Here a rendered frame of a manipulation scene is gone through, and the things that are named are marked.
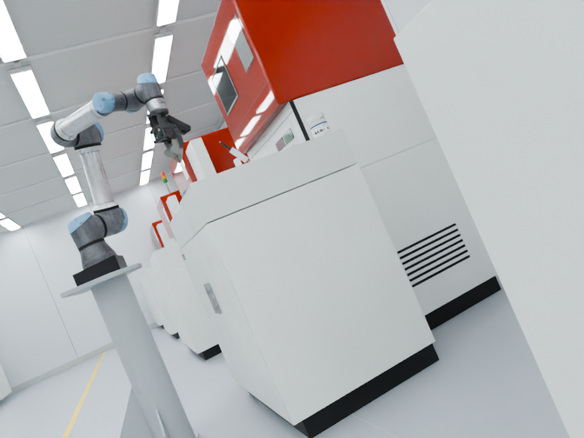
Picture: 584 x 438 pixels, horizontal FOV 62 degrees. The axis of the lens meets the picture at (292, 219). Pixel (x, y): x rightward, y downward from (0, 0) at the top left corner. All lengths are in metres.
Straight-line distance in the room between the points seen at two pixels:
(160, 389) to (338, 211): 1.08
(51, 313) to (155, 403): 8.00
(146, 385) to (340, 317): 0.92
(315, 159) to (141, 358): 1.12
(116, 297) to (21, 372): 8.14
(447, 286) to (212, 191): 1.26
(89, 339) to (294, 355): 8.56
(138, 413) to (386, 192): 1.48
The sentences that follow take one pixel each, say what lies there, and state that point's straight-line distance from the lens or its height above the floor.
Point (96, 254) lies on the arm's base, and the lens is 2.26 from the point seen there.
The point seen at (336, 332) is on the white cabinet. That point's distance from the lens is 1.79.
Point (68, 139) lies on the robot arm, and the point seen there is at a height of 1.40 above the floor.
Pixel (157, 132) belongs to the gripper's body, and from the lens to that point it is 1.97.
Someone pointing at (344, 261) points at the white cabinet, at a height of 0.50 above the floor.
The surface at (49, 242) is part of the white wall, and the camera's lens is 10.26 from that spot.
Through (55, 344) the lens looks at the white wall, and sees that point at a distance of 10.20.
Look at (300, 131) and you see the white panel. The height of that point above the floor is 1.08.
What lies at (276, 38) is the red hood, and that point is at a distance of 2.39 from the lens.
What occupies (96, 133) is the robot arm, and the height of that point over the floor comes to 1.43.
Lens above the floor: 0.68
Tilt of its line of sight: 1 degrees up
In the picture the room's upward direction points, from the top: 23 degrees counter-clockwise
